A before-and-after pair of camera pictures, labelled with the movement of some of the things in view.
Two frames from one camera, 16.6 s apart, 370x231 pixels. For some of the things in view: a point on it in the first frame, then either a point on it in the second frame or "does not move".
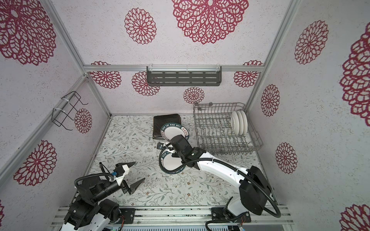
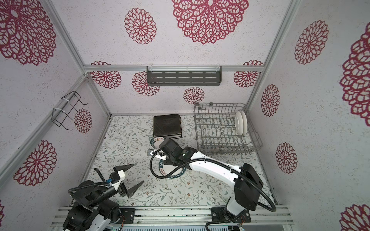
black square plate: x=159 y=121 does not move
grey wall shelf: x=184 y=75 does not move
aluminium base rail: x=194 y=217 does not move
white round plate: x=241 y=123 does not move
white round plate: x=234 y=122 -> x=156 y=141
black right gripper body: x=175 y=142 -> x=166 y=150
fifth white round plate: x=245 y=122 does not move
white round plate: x=171 y=130 -> x=166 y=169
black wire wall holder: x=74 y=103 does not move
